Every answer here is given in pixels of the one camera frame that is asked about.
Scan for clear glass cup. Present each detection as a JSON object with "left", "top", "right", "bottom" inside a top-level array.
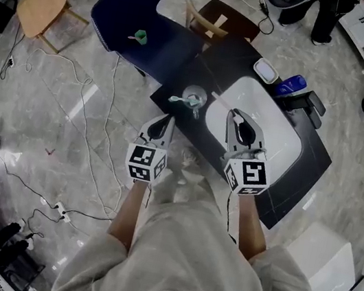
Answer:
[{"left": 177, "top": 82, "right": 211, "bottom": 122}]

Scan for green cup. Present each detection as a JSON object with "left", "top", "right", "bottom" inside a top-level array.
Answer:
[{"left": 133, "top": 28, "right": 150, "bottom": 47}]

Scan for dark blue upholstered chair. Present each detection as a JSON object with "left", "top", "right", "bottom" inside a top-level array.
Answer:
[{"left": 81, "top": 0, "right": 212, "bottom": 87}]

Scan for wooden handle toothbrush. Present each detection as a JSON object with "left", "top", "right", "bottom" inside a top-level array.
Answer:
[{"left": 207, "top": 90, "right": 249, "bottom": 125}]

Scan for person's right forearm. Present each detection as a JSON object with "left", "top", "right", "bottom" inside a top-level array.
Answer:
[{"left": 224, "top": 188, "right": 277, "bottom": 263}]

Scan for white cabinet box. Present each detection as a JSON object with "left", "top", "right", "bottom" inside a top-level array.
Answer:
[{"left": 277, "top": 217, "right": 364, "bottom": 291}]

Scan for white rectangular soap box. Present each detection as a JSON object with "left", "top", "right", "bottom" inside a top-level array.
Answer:
[{"left": 250, "top": 56, "right": 282, "bottom": 86}]

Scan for black faucet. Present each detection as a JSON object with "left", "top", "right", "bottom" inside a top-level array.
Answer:
[{"left": 278, "top": 86, "right": 330, "bottom": 129}]

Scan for light wooden chair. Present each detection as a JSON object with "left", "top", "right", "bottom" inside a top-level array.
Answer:
[{"left": 9, "top": 0, "right": 94, "bottom": 59}]

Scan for black cable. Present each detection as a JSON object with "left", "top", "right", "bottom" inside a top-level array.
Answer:
[{"left": 0, "top": 143, "right": 123, "bottom": 251}]

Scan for dark brown wooden chair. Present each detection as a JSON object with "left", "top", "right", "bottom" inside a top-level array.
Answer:
[{"left": 179, "top": 0, "right": 266, "bottom": 62}]

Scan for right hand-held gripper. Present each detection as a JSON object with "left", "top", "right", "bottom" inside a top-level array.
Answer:
[{"left": 212, "top": 106, "right": 281, "bottom": 200}]

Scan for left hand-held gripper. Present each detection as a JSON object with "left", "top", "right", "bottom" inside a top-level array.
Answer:
[{"left": 122, "top": 108, "right": 178, "bottom": 186}]

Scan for blue bottle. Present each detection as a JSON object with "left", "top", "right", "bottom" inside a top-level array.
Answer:
[{"left": 273, "top": 72, "right": 309, "bottom": 102}]

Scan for white sink basin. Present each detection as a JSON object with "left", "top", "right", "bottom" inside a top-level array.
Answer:
[{"left": 195, "top": 70, "right": 315, "bottom": 194}]

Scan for person's beige clothing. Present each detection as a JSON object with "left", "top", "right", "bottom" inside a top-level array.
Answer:
[{"left": 50, "top": 148, "right": 337, "bottom": 291}]

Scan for white power strip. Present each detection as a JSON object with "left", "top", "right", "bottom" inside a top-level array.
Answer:
[{"left": 49, "top": 200, "right": 74, "bottom": 224}]

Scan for person's beige shoes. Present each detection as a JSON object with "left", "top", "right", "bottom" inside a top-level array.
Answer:
[{"left": 163, "top": 142, "right": 211, "bottom": 211}]

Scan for person's left forearm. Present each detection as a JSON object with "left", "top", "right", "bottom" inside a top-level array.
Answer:
[{"left": 104, "top": 173, "right": 159, "bottom": 257}]

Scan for turquoise toothbrush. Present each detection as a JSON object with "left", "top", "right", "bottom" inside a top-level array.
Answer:
[{"left": 168, "top": 94, "right": 201, "bottom": 108}]

